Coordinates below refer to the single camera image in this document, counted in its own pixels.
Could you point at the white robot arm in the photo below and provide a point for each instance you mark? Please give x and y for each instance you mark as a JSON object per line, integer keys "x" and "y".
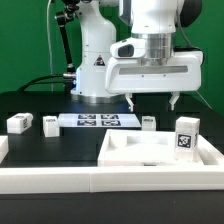
{"x": 105, "y": 22}

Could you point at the white square table top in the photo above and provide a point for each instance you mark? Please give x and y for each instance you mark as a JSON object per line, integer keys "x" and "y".
{"x": 151, "y": 148}

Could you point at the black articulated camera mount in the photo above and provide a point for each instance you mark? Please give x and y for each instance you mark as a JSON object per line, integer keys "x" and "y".
{"x": 62, "y": 18}

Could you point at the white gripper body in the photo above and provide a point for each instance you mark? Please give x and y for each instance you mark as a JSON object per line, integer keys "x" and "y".
{"x": 182, "y": 72}

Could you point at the white sheet with tags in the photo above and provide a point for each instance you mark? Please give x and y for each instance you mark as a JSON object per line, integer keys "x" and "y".
{"x": 98, "y": 120}

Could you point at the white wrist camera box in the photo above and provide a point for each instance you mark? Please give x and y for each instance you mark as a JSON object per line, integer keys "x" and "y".
{"x": 129, "y": 48}

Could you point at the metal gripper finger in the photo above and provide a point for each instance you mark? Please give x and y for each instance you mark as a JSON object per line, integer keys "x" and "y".
{"x": 128, "y": 97}
{"x": 174, "y": 98}

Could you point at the white U-shaped fence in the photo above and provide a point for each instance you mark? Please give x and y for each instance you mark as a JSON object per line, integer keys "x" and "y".
{"x": 110, "y": 179}

